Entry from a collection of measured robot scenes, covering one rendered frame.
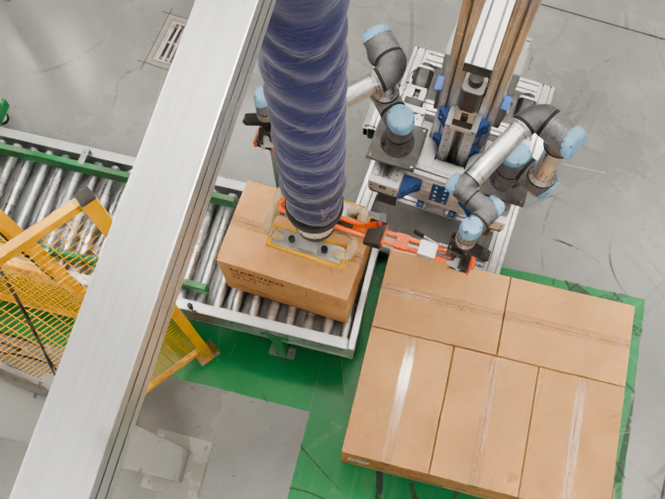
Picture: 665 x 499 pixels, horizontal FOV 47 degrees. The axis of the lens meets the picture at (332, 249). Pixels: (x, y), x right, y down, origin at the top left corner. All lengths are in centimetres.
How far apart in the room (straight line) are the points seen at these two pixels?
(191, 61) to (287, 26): 56
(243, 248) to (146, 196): 221
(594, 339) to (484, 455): 77
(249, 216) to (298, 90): 148
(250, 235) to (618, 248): 220
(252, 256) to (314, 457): 125
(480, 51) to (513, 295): 158
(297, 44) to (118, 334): 93
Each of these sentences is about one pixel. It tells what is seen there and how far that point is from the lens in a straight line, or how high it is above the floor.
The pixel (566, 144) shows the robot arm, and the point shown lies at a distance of 282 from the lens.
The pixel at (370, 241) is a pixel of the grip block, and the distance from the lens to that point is 297.
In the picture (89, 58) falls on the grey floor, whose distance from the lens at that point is 512.
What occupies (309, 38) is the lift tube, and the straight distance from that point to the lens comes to 179.
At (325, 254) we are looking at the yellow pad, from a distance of 308.
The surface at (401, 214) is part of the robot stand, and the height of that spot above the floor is 21.
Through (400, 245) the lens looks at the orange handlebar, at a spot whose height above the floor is 127.
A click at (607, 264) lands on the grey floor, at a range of 454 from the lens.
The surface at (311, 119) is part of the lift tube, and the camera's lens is 210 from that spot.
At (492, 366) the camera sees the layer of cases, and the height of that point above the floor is 54.
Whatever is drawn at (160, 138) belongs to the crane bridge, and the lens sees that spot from 117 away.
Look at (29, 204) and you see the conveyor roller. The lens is 412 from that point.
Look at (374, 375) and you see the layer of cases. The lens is 358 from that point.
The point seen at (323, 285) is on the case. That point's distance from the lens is 325.
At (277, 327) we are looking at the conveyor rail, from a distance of 358.
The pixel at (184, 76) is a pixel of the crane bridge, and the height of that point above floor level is 305.
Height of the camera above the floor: 406
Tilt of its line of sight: 70 degrees down
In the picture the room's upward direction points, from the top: 1 degrees counter-clockwise
